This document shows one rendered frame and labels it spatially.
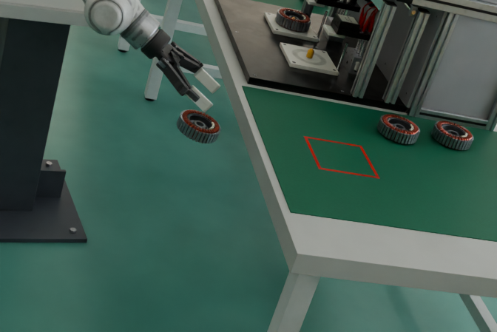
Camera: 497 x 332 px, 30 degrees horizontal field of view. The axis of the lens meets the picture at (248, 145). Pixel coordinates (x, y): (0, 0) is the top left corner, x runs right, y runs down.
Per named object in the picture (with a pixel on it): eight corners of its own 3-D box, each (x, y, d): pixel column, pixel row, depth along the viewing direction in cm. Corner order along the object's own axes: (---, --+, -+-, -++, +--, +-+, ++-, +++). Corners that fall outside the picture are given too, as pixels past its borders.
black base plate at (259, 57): (247, 83, 252) (249, 76, 251) (213, -2, 307) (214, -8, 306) (402, 112, 266) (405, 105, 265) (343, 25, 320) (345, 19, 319)
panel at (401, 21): (405, 107, 264) (444, 10, 251) (344, 18, 320) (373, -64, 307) (409, 107, 264) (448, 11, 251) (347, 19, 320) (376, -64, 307)
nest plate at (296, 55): (289, 66, 266) (291, 63, 265) (279, 45, 279) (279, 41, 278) (337, 75, 270) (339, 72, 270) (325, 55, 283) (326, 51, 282)
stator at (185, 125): (171, 132, 233) (177, 120, 232) (180, 114, 243) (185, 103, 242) (212, 150, 234) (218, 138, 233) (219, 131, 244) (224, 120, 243)
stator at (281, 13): (276, 27, 288) (280, 16, 287) (272, 15, 298) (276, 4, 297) (310, 35, 291) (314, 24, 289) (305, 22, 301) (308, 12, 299)
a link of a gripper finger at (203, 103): (192, 84, 227) (192, 85, 226) (213, 103, 228) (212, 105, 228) (184, 92, 228) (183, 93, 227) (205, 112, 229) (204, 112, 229)
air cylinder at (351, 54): (347, 73, 275) (354, 56, 272) (341, 62, 281) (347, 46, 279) (363, 76, 276) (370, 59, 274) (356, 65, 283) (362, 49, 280)
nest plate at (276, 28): (273, 33, 287) (274, 29, 286) (263, 15, 299) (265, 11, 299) (317, 42, 291) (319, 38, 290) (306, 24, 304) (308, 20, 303)
